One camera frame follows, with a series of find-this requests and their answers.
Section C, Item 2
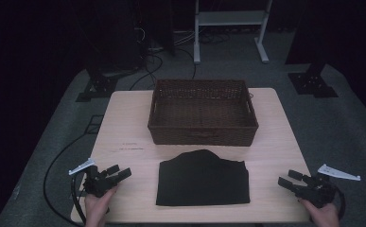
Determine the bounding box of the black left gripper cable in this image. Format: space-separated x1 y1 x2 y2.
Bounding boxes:
70 173 88 225

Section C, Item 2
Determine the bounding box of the person's right hand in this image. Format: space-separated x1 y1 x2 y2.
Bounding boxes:
298 198 341 227

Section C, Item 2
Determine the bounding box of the black wire floor frame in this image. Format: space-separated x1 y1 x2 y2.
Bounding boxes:
83 114 105 135

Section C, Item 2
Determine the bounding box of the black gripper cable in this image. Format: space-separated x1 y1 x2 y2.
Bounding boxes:
334 184 347 221
70 173 88 225

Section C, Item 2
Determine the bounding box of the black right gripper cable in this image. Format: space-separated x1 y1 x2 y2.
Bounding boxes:
334 184 347 221

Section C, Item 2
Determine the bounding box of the black cloth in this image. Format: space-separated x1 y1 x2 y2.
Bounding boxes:
155 148 252 207

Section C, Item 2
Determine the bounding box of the long black floor cable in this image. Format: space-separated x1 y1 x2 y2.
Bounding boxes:
43 131 92 227

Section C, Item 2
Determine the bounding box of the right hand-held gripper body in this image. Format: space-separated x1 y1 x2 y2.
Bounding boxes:
296 163 361 209

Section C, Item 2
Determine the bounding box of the black stand base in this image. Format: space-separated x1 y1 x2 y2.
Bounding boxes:
75 71 119 103
287 61 340 99

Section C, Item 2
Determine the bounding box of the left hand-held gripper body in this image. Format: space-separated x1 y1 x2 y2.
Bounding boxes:
68 158 119 199

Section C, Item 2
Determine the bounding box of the black floor cable bundle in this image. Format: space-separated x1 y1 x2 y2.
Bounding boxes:
127 27 198 92

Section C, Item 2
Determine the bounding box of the white metal stand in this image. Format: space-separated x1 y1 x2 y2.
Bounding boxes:
193 0 273 65

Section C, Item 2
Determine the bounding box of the brown wicker basket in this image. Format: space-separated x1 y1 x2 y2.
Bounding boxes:
147 79 260 148

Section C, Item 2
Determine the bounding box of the person's left hand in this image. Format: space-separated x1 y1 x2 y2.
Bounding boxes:
84 184 120 227

